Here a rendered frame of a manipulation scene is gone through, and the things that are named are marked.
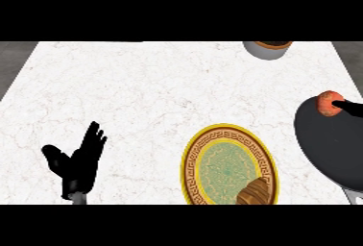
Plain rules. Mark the brown croissant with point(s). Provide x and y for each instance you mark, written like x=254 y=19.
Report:
x=256 y=193

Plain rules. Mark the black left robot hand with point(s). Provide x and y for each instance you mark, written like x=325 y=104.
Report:
x=80 y=166

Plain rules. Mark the dark grey pan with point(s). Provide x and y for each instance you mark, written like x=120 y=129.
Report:
x=334 y=150

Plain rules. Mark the grey pot with brown rim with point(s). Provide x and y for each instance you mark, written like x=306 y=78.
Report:
x=268 y=52

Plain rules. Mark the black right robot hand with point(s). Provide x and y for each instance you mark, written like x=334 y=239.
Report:
x=352 y=108

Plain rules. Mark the yellow rimmed ornate plate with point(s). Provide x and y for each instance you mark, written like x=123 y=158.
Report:
x=222 y=166

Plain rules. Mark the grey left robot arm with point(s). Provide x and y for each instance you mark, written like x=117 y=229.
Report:
x=80 y=199

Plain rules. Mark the orange squash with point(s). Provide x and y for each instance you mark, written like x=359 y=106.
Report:
x=325 y=102

